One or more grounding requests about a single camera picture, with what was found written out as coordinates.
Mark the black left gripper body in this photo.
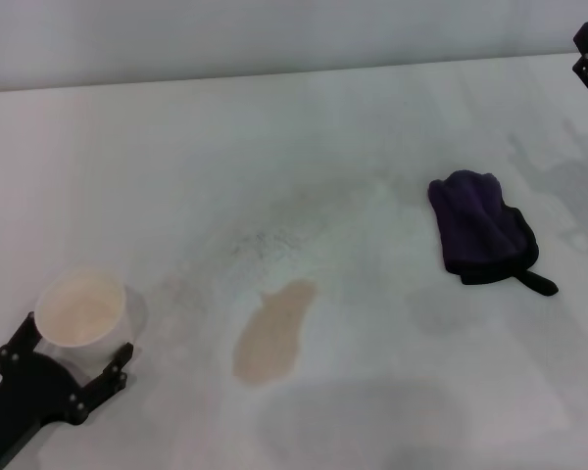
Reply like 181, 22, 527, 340
0, 351, 82, 470

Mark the purple rag with black trim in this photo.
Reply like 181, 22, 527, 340
427, 168, 560, 297

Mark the white paper cup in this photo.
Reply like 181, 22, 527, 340
33, 266, 147, 377

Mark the brown water stain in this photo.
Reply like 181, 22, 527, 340
232, 278, 319, 388

